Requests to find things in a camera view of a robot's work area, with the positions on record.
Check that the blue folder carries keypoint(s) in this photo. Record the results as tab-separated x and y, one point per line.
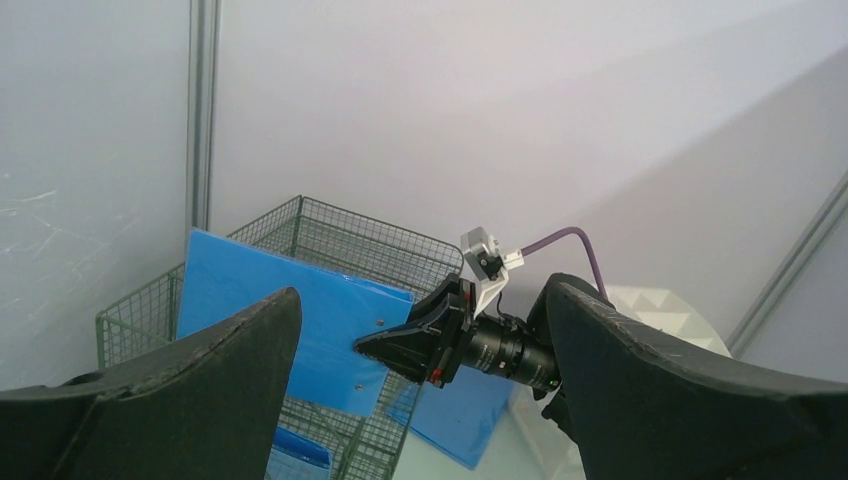
459	419
223	277
294	457

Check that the white plastic drawer organizer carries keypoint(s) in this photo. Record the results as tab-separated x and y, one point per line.
556	456

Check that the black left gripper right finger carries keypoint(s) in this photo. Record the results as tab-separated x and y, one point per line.
647	405

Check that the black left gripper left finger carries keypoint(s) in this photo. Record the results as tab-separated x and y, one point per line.
203	407

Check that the green wire mesh rack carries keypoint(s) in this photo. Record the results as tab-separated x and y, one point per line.
310	230

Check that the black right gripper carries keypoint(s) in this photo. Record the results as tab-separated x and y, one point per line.
504	346

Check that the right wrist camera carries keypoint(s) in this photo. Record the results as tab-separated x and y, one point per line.
489	265

